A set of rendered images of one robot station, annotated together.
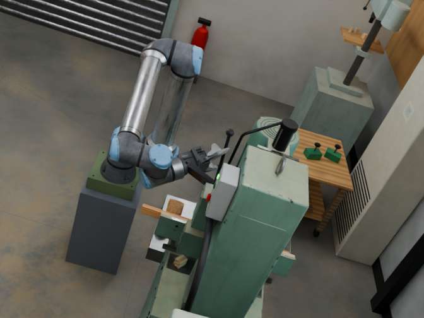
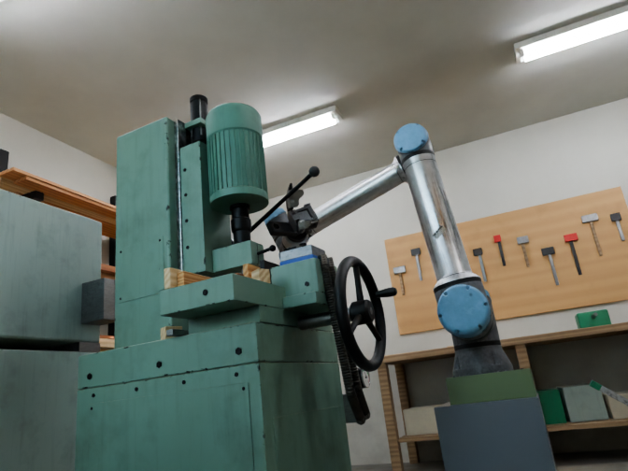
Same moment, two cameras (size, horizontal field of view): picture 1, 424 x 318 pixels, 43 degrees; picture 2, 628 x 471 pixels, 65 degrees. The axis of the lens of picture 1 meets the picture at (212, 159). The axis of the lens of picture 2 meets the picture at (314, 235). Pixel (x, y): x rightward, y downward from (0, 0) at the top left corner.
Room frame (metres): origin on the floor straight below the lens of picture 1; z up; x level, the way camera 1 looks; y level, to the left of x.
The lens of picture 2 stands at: (2.56, -1.28, 0.63)
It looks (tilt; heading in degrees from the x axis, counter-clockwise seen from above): 18 degrees up; 120
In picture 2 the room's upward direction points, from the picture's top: 7 degrees counter-clockwise
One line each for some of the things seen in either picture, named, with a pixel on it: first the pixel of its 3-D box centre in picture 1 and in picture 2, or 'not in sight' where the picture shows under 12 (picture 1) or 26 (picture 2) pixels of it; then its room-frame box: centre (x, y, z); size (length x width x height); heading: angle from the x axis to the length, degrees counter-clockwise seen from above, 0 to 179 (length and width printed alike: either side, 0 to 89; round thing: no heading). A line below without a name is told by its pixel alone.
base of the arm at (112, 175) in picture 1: (120, 164); (479, 359); (2.15, 0.44, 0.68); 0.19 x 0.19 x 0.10
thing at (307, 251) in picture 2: not in sight; (305, 257); (1.88, -0.16, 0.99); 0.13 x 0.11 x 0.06; 95
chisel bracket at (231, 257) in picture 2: not in sight; (238, 261); (1.67, -0.19, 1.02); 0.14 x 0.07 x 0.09; 5
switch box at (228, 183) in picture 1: (223, 192); not in sight; (1.36, -0.07, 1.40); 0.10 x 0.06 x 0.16; 5
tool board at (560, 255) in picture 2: not in sight; (504, 264); (1.89, 3.10, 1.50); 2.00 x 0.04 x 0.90; 8
